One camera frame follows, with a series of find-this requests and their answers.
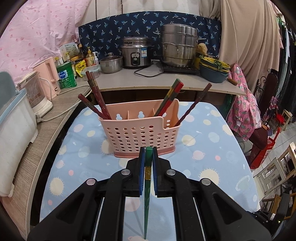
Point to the yellow oil bottle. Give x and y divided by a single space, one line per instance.
90 58

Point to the clear plastic food container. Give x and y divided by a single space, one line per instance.
95 69

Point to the pink perforated utensil holder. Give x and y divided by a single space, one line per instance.
134 125

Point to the beige curtain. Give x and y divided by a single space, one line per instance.
250 35

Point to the small steel pot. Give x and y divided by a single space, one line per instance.
111 63

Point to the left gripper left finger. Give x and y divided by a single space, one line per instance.
141 160

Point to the grey-blue bin lid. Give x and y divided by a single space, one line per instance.
7 89

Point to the green chopstick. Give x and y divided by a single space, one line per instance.
166 97
147 186

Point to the yellow snack packet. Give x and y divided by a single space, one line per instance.
80 65

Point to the navy floral backsplash cloth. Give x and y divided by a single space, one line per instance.
106 35

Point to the white blender appliance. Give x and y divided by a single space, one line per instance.
31 82

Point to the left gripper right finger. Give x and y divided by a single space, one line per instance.
155 160

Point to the pink dotted sheet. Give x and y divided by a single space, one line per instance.
36 32

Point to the maroon chopstick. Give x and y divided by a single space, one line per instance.
198 99

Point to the dark red chopstick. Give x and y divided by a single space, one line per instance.
89 76
91 106
95 89

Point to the brown chopstick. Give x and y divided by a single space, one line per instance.
101 100

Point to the stacked steel steamer pot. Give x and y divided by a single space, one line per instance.
179 43

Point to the pink electric kettle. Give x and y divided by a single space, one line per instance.
49 77

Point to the white dish rack bin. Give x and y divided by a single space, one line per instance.
18 129

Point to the blue bowl with vegetables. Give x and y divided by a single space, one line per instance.
213 70

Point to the pink floral garment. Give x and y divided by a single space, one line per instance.
244 116

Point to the silver rice cooker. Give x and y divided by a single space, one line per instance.
136 52

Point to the induction cooktop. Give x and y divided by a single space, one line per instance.
180 70

